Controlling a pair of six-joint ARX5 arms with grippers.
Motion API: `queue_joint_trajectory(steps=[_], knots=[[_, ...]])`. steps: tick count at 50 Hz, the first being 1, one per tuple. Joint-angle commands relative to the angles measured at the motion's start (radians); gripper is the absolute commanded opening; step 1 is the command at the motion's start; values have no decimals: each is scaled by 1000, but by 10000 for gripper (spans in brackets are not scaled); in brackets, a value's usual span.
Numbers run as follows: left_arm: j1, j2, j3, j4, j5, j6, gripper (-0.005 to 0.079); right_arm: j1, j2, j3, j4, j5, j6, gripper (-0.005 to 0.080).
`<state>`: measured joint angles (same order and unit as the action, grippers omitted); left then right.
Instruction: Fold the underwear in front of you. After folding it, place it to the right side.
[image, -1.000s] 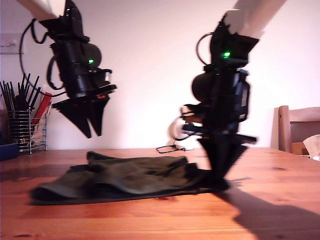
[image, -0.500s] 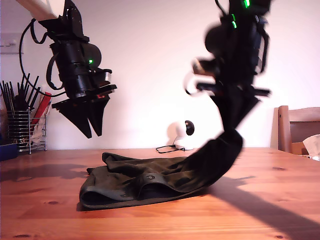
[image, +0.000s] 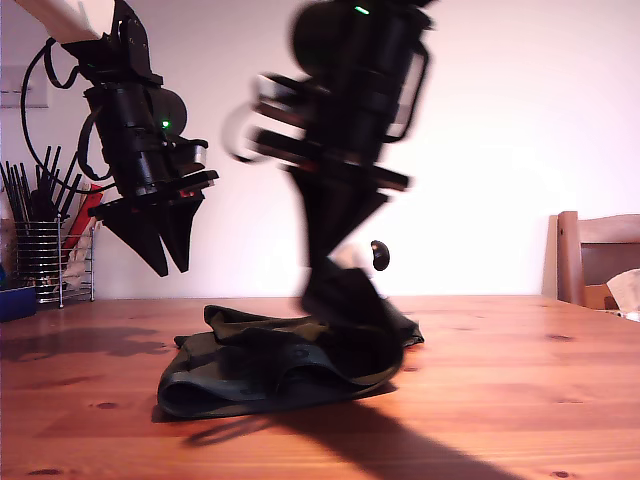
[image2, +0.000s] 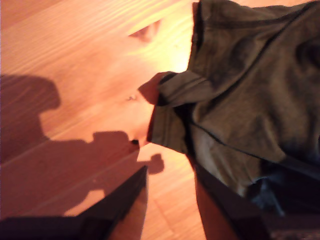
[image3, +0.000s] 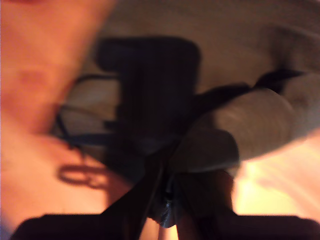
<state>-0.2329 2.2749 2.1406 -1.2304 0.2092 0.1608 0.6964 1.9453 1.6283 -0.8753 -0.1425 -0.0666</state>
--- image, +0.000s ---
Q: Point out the blue box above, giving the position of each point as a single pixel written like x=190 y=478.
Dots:
x=15 y=305

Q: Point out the dark green underwear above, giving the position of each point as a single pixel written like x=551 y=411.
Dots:
x=280 y=360

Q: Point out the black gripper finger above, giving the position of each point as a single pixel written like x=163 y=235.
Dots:
x=357 y=210
x=142 y=240
x=320 y=220
x=180 y=232

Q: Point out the red paper packet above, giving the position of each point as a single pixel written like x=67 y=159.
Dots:
x=82 y=215

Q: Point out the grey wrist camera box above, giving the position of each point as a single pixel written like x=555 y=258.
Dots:
x=192 y=152

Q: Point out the brown cardboard box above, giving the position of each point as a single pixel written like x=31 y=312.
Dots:
x=595 y=297

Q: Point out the white light switch plate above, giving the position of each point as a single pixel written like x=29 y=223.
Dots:
x=10 y=87

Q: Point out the white paper packet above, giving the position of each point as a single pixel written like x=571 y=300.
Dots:
x=77 y=267

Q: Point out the wooden chair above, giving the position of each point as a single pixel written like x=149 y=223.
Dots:
x=570 y=260

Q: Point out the white tissue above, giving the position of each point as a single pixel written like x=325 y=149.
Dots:
x=625 y=290

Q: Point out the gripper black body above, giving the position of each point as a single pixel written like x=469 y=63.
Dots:
x=155 y=180

